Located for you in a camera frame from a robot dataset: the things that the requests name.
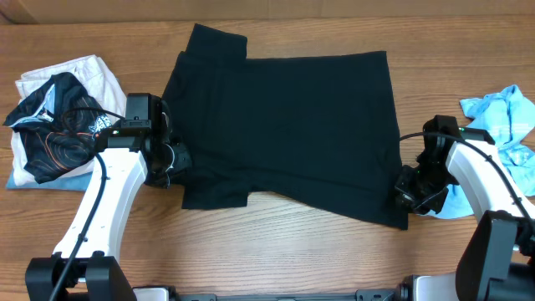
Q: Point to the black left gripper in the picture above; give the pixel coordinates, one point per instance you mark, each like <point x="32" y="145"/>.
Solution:
<point x="184" y="160"/>

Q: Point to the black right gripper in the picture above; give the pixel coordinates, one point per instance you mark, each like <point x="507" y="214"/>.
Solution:
<point x="406" y="196"/>

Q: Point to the light blue t-shirt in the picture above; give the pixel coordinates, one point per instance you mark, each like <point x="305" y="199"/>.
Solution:
<point x="508" y="117"/>

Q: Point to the black t-shirt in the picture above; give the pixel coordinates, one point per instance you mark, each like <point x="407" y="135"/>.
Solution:
<point x="320" y="130"/>

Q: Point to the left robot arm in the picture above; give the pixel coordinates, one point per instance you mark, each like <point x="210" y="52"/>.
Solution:
<point x="85" y="264"/>

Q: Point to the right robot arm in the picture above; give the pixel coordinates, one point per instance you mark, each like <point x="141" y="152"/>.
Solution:
<point x="498" y="261"/>

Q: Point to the grey blue folded cloth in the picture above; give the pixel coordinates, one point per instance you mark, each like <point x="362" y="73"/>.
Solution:
<point x="26" y="181"/>

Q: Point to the black orange printed jersey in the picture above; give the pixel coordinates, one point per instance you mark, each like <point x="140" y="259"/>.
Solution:
<point x="57" y="124"/>

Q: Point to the beige folded garment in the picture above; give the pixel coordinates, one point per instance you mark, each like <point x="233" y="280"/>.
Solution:
<point x="94" y="75"/>

